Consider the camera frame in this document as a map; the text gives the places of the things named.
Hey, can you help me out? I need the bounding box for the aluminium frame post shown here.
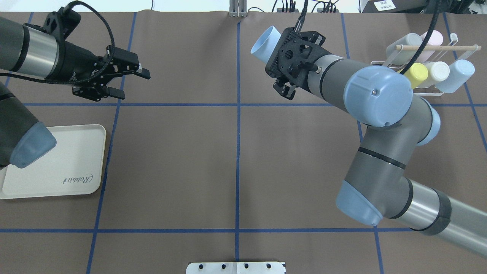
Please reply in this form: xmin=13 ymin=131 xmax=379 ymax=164
xmin=229 ymin=0 xmax=248 ymax=18

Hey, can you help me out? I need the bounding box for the light blue ikea cup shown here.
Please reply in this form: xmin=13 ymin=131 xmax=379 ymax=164
xmin=435 ymin=59 xmax=475 ymax=94
xmin=250 ymin=26 xmax=281 ymax=64

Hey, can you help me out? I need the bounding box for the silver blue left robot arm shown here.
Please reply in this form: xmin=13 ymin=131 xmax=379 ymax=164
xmin=1 ymin=10 xmax=151 ymax=169

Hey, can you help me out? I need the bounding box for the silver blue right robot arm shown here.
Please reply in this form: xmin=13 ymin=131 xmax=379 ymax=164
xmin=250 ymin=26 xmax=487 ymax=257

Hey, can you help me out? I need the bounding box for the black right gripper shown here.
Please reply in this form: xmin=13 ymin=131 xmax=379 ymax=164
xmin=266 ymin=27 xmax=326 ymax=100

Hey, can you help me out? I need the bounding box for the white ikea cup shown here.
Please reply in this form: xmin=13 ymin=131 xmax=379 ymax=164
xmin=417 ymin=61 xmax=450 ymax=88

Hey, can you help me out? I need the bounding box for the white wire cup rack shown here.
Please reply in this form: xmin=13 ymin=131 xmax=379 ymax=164
xmin=371 ymin=30 xmax=482 ymax=96

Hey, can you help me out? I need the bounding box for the black box with label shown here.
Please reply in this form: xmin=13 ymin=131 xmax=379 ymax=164
xmin=360 ymin=0 xmax=428 ymax=14

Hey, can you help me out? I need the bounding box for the yellow ikea cup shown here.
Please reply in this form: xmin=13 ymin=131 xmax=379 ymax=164
xmin=403 ymin=63 xmax=429 ymax=89

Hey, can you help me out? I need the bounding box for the grey ikea cup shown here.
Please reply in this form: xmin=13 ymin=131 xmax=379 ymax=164
xmin=385 ymin=33 xmax=423 ymax=65

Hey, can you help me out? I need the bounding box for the cream serving tray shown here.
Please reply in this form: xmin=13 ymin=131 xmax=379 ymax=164
xmin=0 ymin=124 xmax=107 ymax=199

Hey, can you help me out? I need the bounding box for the pink ikea cup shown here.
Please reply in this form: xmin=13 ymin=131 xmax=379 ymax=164
xmin=417 ymin=30 xmax=444 ymax=62

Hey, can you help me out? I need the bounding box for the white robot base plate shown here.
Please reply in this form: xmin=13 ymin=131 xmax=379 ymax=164
xmin=186 ymin=261 xmax=286 ymax=274

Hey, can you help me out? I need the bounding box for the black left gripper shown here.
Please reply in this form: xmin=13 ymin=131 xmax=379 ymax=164
xmin=53 ymin=42 xmax=151 ymax=101

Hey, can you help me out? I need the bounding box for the black usb hub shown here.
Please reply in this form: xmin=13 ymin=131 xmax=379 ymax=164
xmin=273 ymin=0 xmax=299 ymax=13
xmin=312 ymin=0 xmax=339 ymax=13

